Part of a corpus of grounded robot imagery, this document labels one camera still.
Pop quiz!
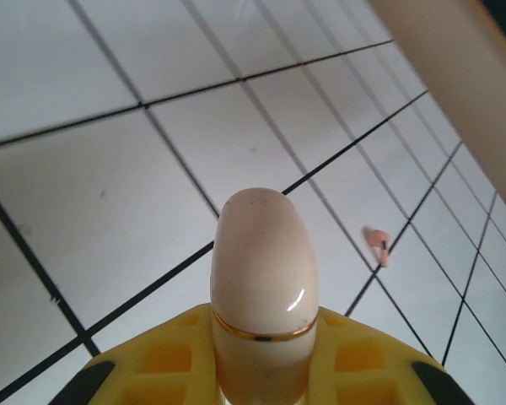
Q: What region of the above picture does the cream earbud charging case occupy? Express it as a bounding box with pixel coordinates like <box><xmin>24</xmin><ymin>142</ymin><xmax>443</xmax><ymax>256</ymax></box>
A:
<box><xmin>209</xmin><ymin>187</ymin><xmax>322</xmax><ymax>405</ymax></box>

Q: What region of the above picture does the pink wireless earbud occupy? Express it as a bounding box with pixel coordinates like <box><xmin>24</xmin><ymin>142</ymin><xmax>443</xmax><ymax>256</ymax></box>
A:
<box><xmin>363</xmin><ymin>227</ymin><xmax>394</xmax><ymax>268</ymax></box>

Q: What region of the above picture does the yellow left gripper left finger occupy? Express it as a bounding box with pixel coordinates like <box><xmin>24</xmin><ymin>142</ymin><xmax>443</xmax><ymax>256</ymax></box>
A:
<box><xmin>67</xmin><ymin>305</ymin><xmax>221</xmax><ymax>405</ymax></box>

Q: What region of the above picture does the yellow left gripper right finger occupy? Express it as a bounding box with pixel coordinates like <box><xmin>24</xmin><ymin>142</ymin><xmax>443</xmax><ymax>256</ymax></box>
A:
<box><xmin>306</xmin><ymin>307</ymin><xmax>476</xmax><ymax>405</ymax></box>

